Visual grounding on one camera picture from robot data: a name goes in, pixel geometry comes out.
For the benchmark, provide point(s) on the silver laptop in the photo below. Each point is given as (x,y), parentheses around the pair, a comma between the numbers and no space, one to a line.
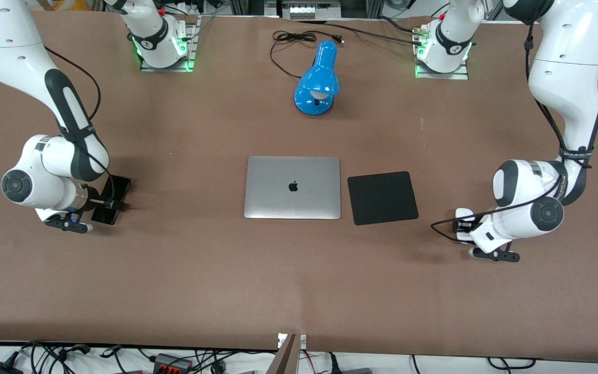
(293,197)

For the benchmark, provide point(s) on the grey power strip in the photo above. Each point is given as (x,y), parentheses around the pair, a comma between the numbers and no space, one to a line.
(312,10)

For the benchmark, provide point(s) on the black mouse pad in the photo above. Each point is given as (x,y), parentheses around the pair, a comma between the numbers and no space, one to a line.
(382,197)

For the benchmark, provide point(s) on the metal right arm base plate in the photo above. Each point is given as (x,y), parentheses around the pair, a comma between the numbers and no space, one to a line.
(190,57)

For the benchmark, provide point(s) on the black power strip red switches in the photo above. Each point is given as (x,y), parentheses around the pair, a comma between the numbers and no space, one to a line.
(172,363)

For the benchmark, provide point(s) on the black power adapter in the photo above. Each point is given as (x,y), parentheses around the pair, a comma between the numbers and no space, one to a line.
(0,369)

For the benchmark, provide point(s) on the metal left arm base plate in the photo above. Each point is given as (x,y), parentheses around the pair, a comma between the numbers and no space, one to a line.
(460,75)

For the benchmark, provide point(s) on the blue desk lamp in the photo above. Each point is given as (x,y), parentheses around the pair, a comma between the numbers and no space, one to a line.
(320,78)

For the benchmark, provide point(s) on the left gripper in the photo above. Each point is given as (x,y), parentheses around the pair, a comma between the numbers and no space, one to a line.
(460,225)

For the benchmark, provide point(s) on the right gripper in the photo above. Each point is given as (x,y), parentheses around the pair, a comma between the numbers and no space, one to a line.
(96,198)

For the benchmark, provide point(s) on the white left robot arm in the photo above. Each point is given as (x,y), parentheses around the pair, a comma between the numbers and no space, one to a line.
(563,78)

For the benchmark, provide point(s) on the brown wooden post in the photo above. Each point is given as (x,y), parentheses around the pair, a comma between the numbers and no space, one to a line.
(284,361)

